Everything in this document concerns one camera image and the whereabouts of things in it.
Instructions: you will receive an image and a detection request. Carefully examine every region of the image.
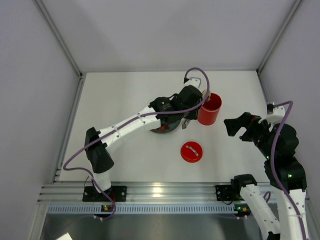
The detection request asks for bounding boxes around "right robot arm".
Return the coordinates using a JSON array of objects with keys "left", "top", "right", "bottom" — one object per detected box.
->
[{"left": 223, "top": 107, "right": 310, "bottom": 240}]

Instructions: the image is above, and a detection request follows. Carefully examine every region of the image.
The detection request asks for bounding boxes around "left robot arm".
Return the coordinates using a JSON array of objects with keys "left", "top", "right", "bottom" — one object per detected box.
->
[{"left": 85, "top": 85, "right": 203, "bottom": 193}]

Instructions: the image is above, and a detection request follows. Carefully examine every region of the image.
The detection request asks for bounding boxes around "red cylindrical tin container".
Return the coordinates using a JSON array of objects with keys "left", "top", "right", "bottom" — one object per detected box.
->
[{"left": 197, "top": 93, "right": 222, "bottom": 126}]

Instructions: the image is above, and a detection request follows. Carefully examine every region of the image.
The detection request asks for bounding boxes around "blue ceramic plate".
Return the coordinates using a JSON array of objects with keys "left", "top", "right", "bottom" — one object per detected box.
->
[{"left": 150, "top": 114, "right": 182, "bottom": 134}]

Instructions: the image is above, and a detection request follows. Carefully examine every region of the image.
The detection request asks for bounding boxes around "red tin lid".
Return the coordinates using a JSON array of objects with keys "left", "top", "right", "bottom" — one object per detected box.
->
[{"left": 180, "top": 141, "right": 203, "bottom": 163}]

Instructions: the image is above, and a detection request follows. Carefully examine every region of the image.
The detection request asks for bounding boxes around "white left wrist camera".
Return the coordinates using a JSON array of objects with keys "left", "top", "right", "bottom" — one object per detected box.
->
[{"left": 183, "top": 77, "right": 202, "bottom": 89}]

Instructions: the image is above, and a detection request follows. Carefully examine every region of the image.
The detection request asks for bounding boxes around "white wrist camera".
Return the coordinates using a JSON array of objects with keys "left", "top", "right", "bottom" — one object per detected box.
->
[
  {"left": 258, "top": 102, "right": 286, "bottom": 125},
  {"left": 183, "top": 77, "right": 202, "bottom": 89}
]

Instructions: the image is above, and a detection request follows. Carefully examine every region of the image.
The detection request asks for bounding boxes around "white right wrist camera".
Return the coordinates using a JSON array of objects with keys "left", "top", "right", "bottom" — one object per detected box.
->
[{"left": 258, "top": 102, "right": 286, "bottom": 125}]

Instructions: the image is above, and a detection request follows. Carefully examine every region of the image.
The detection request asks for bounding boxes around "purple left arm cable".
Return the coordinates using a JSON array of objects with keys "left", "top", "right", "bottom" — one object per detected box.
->
[{"left": 62, "top": 67, "right": 211, "bottom": 221}]

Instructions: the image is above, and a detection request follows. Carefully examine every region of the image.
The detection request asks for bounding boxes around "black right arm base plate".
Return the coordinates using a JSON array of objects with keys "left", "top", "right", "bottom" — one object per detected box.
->
[{"left": 214, "top": 184, "right": 242, "bottom": 203}]

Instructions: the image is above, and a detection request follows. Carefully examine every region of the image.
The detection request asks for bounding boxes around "right aluminium frame post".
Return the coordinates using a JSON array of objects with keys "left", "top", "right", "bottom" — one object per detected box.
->
[{"left": 256, "top": 0, "right": 304, "bottom": 76}]

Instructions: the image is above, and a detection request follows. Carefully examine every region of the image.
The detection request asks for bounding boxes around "aluminium frame post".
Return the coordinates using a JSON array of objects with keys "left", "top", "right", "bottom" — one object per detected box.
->
[
  {"left": 256, "top": 0, "right": 304, "bottom": 76},
  {"left": 33, "top": 0, "right": 83, "bottom": 77}
]

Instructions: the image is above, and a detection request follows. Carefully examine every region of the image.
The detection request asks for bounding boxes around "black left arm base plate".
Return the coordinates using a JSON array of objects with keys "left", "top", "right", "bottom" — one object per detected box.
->
[{"left": 82, "top": 185, "right": 128, "bottom": 203}]

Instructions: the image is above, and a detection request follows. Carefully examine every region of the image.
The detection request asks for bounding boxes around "left aluminium frame post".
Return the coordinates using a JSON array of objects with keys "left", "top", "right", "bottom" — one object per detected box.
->
[{"left": 33, "top": 0, "right": 83, "bottom": 77}]

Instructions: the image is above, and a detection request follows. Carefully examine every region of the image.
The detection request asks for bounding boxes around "aluminium mounting rail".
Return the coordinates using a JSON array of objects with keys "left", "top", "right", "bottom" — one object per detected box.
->
[{"left": 37, "top": 181, "right": 310, "bottom": 205}]

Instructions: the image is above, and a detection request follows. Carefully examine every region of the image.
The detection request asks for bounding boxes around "grey slotted cable duct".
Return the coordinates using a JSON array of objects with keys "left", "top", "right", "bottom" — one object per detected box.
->
[{"left": 47, "top": 203, "right": 250, "bottom": 215}]

